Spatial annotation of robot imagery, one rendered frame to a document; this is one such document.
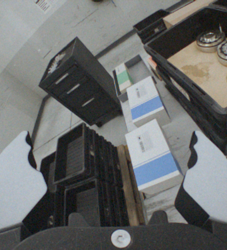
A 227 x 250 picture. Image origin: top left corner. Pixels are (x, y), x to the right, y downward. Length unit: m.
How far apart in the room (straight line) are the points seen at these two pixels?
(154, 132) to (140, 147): 0.06
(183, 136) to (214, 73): 0.23
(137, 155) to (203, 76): 0.32
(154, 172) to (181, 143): 0.16
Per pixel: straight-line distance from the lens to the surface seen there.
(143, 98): 0.58
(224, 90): 0.46
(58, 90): 1.53
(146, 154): 0.46
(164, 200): 0.50
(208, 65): 0.54
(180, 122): 0.58
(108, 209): 0.98
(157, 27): 1.75
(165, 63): 0.44
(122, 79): 0.80
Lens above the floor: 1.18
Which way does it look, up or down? 41 degrees down
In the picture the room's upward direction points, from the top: 48 degrees counter-clockwise
